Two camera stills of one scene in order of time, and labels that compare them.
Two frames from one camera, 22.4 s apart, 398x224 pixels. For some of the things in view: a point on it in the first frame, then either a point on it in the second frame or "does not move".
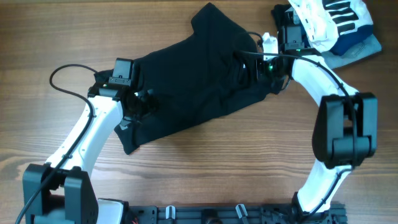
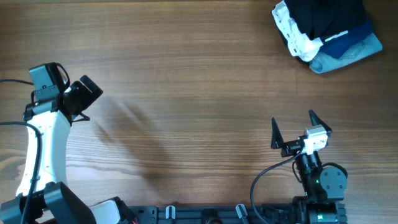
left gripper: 151,106 → 86,96
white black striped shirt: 323,21 → 301,45
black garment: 216,65 → 321,20
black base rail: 230,214 does not move
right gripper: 261,75 → 290,147
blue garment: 349,40 does not move
